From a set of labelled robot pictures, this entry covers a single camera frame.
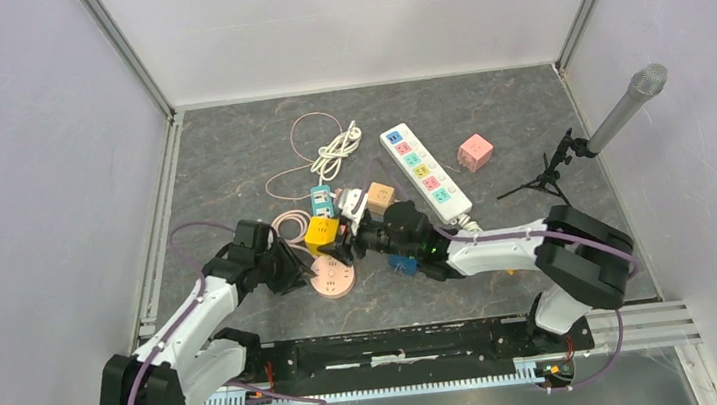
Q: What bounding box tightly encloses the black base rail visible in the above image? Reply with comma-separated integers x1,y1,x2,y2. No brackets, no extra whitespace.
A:
188,290,598,405

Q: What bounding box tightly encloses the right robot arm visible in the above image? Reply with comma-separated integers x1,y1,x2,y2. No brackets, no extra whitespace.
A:
319,200,639,352

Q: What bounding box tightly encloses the pink cube plug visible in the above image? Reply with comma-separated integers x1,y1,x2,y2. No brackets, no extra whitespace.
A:
457,134,494,172

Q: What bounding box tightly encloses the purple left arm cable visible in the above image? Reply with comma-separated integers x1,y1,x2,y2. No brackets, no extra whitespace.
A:
100,216,258,405

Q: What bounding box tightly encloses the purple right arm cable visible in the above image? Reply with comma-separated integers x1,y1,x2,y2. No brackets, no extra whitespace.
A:
353,131,653,405

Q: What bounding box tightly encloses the yellow cube plug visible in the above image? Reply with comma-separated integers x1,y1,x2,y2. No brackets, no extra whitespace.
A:
304,216,340,256

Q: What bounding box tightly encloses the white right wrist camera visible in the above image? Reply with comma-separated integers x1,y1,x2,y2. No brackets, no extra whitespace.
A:
335,188,367,235

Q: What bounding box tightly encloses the beige dragon cube plug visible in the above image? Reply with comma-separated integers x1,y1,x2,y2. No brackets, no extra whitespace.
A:
366,182,395,216

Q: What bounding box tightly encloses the white coiled power cord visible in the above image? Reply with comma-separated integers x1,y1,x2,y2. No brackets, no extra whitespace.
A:
303,119,369,183

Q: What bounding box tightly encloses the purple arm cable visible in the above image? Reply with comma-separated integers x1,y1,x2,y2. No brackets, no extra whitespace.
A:
353,131,653,405
100,216,258,405

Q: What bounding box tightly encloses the grey microphone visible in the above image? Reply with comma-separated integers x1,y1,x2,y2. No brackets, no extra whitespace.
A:
587,63,669,156

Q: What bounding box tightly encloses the teal usb power strip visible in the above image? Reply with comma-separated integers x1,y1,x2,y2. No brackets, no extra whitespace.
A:
310,184,335,219

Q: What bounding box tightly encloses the blue cube plug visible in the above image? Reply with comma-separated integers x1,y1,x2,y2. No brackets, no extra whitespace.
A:
388,255,418,276

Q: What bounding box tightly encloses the white power strip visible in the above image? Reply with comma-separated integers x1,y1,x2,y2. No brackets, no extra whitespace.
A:
379,123,472,225

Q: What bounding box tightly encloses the white power strip plug cord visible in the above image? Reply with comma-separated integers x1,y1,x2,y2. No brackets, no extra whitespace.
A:
455,212,484,236

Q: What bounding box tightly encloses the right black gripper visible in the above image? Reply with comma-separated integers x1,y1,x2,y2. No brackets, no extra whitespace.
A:
316,205,420,271

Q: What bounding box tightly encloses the thin pink cable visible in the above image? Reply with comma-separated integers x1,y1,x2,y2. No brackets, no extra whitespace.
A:
255,109,353,204

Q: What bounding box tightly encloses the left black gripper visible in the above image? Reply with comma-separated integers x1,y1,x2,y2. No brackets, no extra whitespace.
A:
252,234,318,298

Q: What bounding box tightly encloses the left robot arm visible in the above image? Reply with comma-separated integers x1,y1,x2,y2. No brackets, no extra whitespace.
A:
99,220,313,405

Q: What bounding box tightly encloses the pink coiled usb cable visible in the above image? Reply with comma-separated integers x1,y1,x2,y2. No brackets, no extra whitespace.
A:
267,206,318,258

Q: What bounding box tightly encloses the pink shape sorter toy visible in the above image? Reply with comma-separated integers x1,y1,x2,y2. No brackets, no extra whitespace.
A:
310,255,356,299

